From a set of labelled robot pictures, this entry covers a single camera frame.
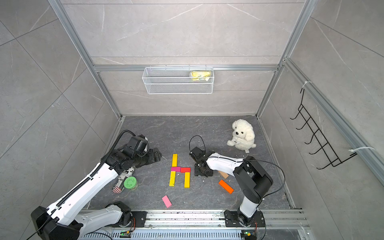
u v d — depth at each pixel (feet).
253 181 1.50
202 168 2.12
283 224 2.40
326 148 2.05
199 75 2.76
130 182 2.68
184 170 2.96
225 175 2.89
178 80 3.30
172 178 2.82
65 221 1.28
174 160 3.07
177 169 2.96
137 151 1.88
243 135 2.90
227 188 2.74
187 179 2.83
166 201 2.57
